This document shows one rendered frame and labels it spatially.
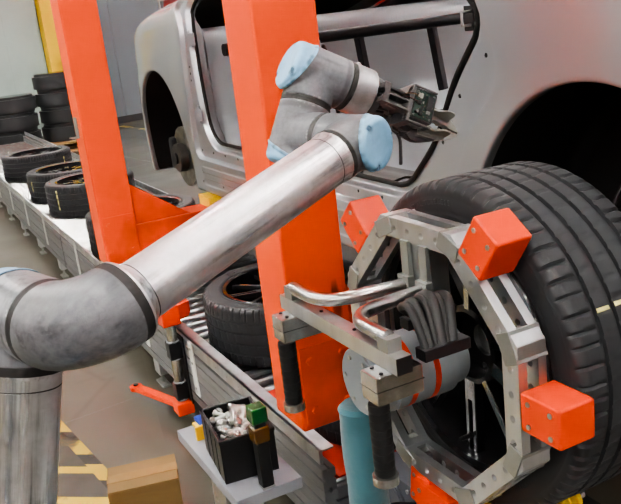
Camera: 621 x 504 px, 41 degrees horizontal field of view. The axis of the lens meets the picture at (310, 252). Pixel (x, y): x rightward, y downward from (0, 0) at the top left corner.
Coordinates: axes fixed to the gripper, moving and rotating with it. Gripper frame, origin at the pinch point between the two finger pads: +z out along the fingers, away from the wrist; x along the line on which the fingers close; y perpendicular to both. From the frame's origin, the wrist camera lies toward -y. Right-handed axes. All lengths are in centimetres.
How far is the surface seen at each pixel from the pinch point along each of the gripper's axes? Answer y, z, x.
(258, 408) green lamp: -43, -7, -62
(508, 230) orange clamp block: 27.3, -2.4, -21.7
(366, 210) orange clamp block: -14.8, -5.9, -16.7
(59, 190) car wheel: -485, -4, 29
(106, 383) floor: -247, 8, -80
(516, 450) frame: 23, 11, -56
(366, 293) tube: 0.9, -10.4, -34.9
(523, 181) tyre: 14.1, 8.9, -8.6
